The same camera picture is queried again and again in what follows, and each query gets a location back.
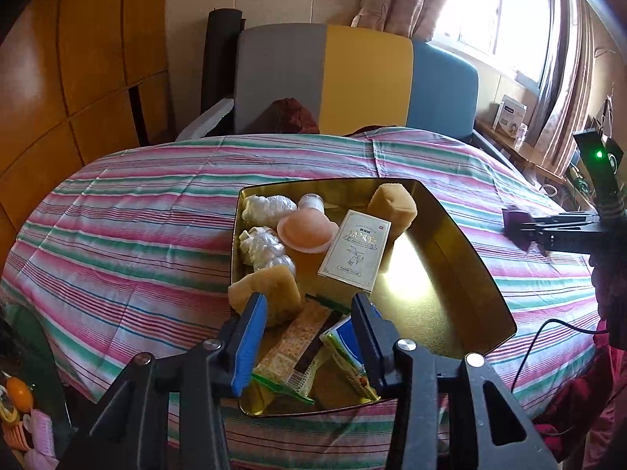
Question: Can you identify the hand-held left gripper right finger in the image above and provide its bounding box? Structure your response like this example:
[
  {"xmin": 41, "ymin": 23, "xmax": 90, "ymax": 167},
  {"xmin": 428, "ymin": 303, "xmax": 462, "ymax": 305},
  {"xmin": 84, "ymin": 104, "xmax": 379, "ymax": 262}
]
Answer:
[{"xmin": 350, "ymin": 293, "xmax": 559, "ymax": 470}]

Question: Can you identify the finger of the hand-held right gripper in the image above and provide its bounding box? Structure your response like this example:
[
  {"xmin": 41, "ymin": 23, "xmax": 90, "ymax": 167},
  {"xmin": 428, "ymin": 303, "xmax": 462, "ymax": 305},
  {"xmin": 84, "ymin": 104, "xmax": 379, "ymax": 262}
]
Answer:
[
  {"xmin": 526, "ymin": 229, "xmax": 593, "ymax": 255},
  {"xmin": 522, "ymin": 211, "xmax": 596, "ymax": 231}
]

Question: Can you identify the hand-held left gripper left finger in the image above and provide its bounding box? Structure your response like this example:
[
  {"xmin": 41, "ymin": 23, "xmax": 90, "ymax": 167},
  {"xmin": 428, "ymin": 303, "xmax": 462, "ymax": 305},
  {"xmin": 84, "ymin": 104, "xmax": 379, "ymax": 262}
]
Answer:
[{"xmin": 59, "ymin": 291, "xmax": 269, "ymax": 470}]

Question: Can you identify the blue tissue pack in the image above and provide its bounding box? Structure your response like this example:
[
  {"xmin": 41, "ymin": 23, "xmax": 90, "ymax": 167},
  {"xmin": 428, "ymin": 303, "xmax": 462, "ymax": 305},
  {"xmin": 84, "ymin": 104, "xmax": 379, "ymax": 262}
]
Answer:
[{"xmin": 319, "ymin": 304, "xmax": 383, "ymax": 402}]

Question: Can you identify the cracker packet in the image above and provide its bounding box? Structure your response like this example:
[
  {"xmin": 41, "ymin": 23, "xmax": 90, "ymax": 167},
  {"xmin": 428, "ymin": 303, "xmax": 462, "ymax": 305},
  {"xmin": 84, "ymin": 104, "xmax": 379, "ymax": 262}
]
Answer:
[{"xmin": 251, "ymin": 301, "xmax": 339, "ymax": 405}]

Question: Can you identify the purple snack packet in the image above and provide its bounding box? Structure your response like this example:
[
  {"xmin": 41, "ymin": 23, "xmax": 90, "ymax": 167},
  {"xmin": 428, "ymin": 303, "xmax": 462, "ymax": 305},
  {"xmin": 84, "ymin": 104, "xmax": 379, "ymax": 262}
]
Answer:
[{"xmin": 502, "ymin": 206, "xmax": 540, "ymax": 250}]

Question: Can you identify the yellow sponge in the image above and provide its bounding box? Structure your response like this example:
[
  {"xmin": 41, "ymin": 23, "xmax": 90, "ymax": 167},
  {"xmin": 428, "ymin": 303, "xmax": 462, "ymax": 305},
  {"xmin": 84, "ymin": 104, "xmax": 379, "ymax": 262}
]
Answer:
[
  {"xmin": 228, "ymin": 267, "xmax": 303, "ymax": 329},
  {"xmin": 367, "ymin": 183, "xmax": 418, "ymax": 246}
]

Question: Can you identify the gold tin tray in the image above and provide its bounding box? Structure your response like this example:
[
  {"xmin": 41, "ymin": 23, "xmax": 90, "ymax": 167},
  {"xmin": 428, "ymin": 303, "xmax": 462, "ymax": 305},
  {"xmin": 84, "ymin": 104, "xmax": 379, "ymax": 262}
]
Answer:
[{"xmin": 228, "ymin": 177, "xmax": 518, "ymax": 418}]

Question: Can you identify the large cream box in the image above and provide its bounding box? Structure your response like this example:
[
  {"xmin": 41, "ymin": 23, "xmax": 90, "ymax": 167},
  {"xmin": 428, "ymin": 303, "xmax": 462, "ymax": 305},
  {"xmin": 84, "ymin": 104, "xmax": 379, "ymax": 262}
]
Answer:
[{"xmin": 317, "ymin": 210, "xmax": 394, "ymax": 295}]

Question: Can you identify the white plastic wrap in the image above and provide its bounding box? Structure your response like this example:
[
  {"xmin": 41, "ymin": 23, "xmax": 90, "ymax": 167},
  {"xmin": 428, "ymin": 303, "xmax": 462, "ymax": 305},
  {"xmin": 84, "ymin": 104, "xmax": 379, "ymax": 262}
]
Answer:
[
  {"xmin": 238, "ymin": 226, "xmax": 296, "ymax": 275},
  {"xmin": 241, "ymin": 193, "xmax": 298, "ymax": 226}
]

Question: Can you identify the pink silicone cup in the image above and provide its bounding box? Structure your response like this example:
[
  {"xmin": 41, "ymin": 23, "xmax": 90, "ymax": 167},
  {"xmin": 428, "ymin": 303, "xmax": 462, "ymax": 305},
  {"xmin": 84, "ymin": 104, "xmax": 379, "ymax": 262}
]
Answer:
[{"xmin": 277, "ymin": 195, "xmax": 340, "ymax": 255}]

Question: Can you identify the white box with print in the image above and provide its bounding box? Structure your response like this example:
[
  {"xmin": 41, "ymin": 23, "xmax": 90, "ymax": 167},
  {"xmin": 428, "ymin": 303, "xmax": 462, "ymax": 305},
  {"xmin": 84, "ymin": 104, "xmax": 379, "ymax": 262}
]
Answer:
[{"xmin": 492, "ymin": 95, "xmax": 529, "ymax": 138}]

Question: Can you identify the striped side curtain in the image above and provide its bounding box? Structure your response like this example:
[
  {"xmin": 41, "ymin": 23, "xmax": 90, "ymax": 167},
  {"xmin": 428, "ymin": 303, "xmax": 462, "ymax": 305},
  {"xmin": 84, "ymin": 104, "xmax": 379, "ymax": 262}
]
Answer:
[{"xmin": 531, "ymin": 0, "xmax": 608, "ymax": 177}]

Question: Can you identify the striped tablecloth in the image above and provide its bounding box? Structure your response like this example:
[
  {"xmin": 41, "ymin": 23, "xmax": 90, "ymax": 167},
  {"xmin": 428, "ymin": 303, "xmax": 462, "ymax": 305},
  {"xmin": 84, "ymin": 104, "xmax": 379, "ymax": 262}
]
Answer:
[{"xmin": 0, "ymin": 127, "xmax": 608, "ymax": 468}]

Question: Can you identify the person's red clothing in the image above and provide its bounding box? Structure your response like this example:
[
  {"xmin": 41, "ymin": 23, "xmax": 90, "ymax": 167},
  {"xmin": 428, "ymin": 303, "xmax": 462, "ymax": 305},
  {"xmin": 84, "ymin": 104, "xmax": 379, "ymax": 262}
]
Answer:
[{"xmin": 539, "ymin": 255, "xmax": 627, "ymax": 470}]

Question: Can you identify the window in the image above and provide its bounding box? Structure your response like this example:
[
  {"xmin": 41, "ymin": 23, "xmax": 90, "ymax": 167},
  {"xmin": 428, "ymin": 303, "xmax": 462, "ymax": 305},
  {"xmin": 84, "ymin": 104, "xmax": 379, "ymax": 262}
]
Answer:
[{"xmin": 433, "ymin": 0, "xmax": 554, "ymax": 84}]

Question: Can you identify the white foam piece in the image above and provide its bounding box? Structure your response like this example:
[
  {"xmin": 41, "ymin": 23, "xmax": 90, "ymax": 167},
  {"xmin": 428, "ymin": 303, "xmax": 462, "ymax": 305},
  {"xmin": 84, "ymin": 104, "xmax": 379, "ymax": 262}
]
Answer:
[{"xmin": 176, "ymin": 98, "xmax": 235, "ymax": 143}]

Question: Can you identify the brown red cloth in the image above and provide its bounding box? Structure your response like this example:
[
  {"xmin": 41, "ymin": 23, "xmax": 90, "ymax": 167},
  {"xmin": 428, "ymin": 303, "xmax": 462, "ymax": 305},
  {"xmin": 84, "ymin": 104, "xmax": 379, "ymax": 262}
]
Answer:
[{"xmin": 267, "ymin": 99, "xmax": 320, "ymax": 134}]

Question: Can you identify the orange fruit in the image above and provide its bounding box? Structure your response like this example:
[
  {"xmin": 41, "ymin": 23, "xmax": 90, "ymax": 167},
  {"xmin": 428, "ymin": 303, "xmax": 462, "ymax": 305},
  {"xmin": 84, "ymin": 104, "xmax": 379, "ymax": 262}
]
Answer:
[{"xmin": 5, "ymin": 377, "xmax": 33, "ymax": 407}]

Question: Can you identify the grey yellow blue sofa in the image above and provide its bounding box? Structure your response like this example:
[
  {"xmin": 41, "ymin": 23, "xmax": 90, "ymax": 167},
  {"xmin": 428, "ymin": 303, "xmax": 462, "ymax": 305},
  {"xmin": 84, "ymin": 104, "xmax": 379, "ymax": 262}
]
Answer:
[{"xmin": 232, "ymin": 23, "xmax": 480, "ymax": 145}]

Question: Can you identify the stack of orange discs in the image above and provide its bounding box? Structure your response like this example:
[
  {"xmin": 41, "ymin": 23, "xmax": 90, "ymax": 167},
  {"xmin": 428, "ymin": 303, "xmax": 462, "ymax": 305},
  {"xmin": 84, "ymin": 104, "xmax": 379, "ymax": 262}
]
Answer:
[{"xmin": 0, "ymin": 421, "xmax": 25, "ymax": 451}]

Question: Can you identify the black rolled mat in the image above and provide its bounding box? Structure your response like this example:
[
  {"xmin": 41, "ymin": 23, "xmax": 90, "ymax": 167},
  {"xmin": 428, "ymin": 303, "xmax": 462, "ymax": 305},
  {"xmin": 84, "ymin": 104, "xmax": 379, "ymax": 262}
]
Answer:
[{"xmin": 202, "ymin": 8, "xmax": 245, "ymax": 123}]

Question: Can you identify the wooden wardrobe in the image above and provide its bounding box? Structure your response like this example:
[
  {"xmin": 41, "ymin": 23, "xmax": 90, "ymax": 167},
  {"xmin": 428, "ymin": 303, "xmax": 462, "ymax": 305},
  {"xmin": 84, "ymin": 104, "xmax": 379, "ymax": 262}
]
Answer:
[{"xmin": 0, "ymin": 0, "xmax": 170, "ymax": 255}]

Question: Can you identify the black cable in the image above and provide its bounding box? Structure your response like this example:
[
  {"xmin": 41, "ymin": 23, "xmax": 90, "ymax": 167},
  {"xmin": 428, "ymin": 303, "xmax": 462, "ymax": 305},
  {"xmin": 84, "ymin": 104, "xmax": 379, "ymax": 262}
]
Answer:
[{"xmin": 509, "ymin": 318, "xmax": 613, "ymax": 395}]

